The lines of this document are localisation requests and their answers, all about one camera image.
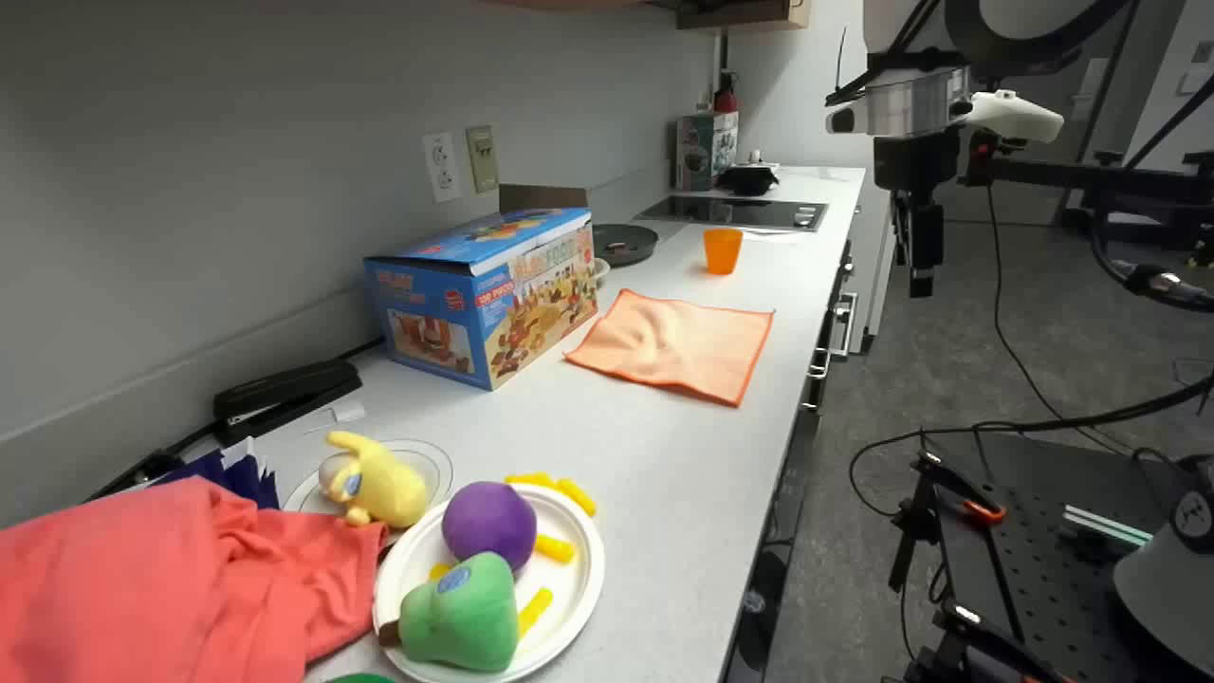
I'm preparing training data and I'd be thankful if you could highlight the large white paper plate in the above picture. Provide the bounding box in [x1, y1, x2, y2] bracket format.
[368, 477, 612, 683]

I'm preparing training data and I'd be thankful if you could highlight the silver drawer handle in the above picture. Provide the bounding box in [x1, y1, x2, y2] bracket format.
[802, 338, 839, 419]
[822, 287, 866, 360]

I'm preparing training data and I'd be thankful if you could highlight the light teal bar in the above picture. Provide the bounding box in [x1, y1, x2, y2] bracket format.
[1058, 501, 1157, 549]

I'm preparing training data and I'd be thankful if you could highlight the green plush pear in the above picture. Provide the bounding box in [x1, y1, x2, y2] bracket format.
[375, 549, 523, 674]

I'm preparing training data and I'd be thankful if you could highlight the yellow plush toy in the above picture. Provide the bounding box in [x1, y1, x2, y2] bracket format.
[315, 427, 436, 531]

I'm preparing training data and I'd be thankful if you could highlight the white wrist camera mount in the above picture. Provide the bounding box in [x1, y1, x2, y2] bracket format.
[953, 88, 1070, 147]

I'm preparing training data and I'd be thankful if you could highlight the white wall outlet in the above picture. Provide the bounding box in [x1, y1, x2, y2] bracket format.
[422, 128, 470, 204]

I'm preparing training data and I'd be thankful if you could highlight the black pot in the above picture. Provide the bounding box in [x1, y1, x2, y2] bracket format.
[713, 152, 780, 201]

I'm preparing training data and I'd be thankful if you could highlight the grey appliance box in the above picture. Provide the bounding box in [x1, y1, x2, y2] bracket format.
[670, 110, 745, 192]

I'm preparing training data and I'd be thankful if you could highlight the black mounting clamp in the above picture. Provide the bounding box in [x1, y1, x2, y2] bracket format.
[923, 599, 1054, 683]

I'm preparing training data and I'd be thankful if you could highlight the small clear plate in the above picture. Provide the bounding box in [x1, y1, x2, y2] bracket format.
[279, 435, 460, 521]

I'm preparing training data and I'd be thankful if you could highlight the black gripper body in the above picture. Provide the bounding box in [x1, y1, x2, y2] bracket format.
[869, 128, 976, 214]

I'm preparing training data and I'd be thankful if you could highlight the orange microfiber towel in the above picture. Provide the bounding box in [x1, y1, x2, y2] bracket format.
[561, 283, 778, 410]

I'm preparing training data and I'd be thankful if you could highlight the blue toy food box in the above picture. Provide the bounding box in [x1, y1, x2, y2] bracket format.
[359, 204, 604, 396]

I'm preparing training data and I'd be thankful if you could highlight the thin black floor cable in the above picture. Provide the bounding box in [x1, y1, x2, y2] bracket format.
[842, 377, 1214, 521]

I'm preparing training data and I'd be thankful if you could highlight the red capped bottle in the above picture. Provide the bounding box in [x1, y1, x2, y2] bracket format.
[709, 29, 745, 121]

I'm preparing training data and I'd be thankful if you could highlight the orange plastic cup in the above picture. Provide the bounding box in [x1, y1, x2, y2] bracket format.
[698, 224, 752, 282]

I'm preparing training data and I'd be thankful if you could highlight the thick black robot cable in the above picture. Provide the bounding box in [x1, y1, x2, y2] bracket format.
[1086, 185, 1214, 315]

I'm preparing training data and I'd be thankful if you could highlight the grey round base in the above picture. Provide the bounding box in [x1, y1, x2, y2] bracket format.
[1106, 451, 1214, 674]

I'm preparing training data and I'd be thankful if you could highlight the navy blue cloth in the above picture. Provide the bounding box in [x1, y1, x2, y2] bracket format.
[164, 431, 287, 513]

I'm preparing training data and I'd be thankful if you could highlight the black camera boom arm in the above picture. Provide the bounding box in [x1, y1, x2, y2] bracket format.
[962, 124, 1214, 243]

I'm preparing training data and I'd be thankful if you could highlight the purple plush ball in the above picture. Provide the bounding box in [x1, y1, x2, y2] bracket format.
[440, 477, 542, 575]

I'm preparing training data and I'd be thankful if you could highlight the dark brown board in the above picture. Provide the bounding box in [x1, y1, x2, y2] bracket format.
[496, 181, 595, 219]

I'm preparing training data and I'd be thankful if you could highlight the black stapler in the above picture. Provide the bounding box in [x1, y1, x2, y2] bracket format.
[207, 358, 368, 448]

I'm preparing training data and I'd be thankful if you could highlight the beige wall switch plate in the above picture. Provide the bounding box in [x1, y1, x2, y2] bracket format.
[461, 121, 506, 196]

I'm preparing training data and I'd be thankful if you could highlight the black perforated table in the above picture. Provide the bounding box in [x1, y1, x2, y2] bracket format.
[931, 427, 1214, 683]

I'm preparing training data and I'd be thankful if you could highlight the black clamp with orange tip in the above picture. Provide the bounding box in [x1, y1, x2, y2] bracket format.
[906, 448, 1011, 536]

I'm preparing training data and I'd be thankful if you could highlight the coral red cloth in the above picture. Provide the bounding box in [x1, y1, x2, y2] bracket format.
[0, 475, 391, 683]

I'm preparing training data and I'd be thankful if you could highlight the black induction cooktop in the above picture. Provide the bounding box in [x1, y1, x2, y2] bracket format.
[638, 192, 832, 234]

